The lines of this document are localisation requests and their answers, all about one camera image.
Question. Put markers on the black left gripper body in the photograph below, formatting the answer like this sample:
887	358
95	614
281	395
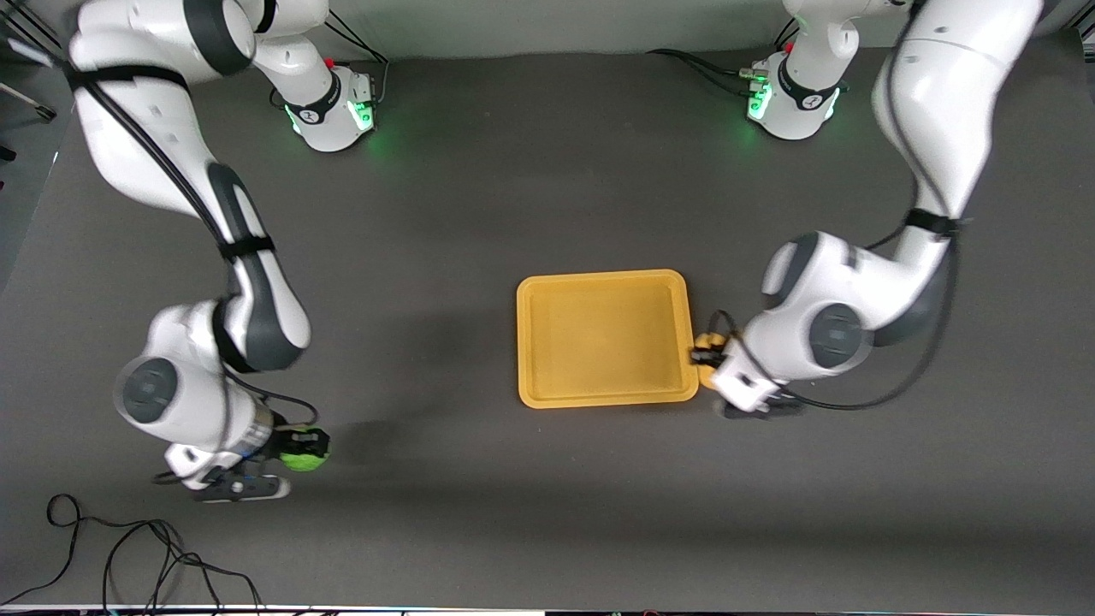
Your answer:
717	352

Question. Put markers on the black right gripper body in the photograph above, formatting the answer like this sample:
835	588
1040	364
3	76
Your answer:
281	445

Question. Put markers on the orange potato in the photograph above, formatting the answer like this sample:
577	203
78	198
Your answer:
708	378

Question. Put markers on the green toy pepper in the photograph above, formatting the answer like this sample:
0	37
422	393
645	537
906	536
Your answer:
305	462

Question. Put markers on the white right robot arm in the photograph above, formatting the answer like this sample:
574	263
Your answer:
128	154

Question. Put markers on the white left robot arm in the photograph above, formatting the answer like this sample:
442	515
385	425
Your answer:
941	85

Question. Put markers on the yellow plastic tray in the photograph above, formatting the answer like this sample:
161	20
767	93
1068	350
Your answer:
607	338

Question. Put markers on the grey metal stand leg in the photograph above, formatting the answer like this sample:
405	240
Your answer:
30	104

